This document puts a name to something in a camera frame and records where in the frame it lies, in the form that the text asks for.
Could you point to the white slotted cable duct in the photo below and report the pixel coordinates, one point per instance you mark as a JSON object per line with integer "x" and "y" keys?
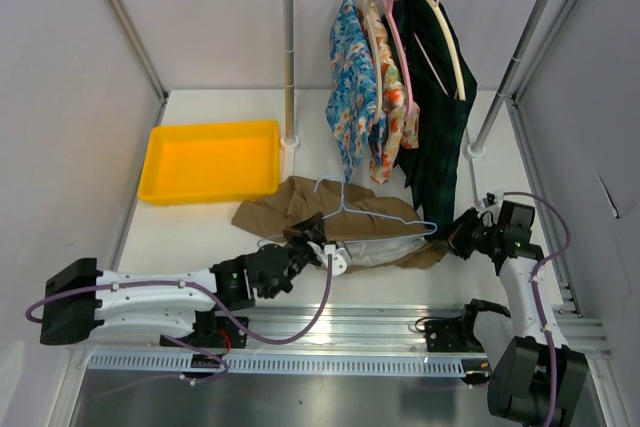
{"x": 282, "y": 364}

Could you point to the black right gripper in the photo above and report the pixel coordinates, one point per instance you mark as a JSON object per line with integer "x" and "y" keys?
{"x": 454, "y": 242}

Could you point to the dark green plaid garment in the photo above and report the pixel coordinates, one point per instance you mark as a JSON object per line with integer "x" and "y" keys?
{"x": 431, "y": 170}

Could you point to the tan brown skirt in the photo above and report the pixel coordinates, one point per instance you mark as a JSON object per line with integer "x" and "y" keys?
{"x": 412, "y": 253}

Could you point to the orange floral garment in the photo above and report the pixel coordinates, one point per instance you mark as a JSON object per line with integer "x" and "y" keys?
{"x": 397, "y": 132}

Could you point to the blue floral garment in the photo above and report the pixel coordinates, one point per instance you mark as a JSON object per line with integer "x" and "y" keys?
{"x": 351, "y": 105}

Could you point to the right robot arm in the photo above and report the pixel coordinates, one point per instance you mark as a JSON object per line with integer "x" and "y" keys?
{"x": 535, "y": 377}

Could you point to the blue wire hanger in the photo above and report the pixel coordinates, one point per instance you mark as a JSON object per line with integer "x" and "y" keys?
{"x": 350, "y": 212}

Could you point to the pink plastic hanger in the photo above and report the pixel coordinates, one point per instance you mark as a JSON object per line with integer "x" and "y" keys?
{"x": 404, "y": 69}

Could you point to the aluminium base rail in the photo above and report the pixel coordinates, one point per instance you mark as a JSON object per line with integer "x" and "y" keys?
{"x": 387, "y": 331}

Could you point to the yellow plastic tray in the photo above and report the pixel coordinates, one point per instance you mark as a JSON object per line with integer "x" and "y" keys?
{"x": 208, "y": 163}

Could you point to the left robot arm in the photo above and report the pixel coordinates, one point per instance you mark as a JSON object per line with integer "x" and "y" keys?
{"x": 83, "y": 302}

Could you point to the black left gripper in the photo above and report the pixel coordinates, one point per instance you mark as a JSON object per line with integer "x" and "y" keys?
{"x": 307, "y": 230}

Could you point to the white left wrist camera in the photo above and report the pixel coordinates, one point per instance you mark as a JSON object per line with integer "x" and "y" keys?
{"x": 332, "y": 256}

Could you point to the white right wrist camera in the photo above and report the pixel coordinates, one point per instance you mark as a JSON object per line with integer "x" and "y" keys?
{"x": 491, "y": 199}

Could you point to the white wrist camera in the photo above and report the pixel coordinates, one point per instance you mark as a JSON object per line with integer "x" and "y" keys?
{"x": 332, "y": 256}
{"x": 491, "y": 199}

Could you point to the beige plastic hanger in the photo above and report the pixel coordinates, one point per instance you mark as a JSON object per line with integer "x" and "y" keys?
{"x": 364, "y": 9}

